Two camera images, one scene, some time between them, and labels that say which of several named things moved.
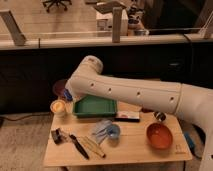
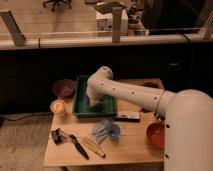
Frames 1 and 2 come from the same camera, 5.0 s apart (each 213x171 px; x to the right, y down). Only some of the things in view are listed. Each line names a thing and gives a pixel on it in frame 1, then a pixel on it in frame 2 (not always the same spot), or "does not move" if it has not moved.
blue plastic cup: [113, 131] does not move
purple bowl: [58, 87] does not move
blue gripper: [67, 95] → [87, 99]
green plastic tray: [93, 106] does not move
